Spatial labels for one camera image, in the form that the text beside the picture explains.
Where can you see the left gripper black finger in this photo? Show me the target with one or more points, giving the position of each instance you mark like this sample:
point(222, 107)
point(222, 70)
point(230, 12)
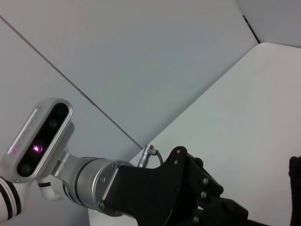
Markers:
point(209, 186)
point(223, 214)

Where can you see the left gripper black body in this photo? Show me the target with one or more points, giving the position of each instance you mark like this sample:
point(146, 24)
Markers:
point(152, 193)

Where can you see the left robot arm silver white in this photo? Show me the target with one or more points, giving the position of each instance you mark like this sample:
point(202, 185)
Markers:
point(89, 181)

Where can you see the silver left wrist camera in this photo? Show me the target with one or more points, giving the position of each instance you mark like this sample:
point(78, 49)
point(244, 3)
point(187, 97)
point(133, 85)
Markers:
point(42, 141)

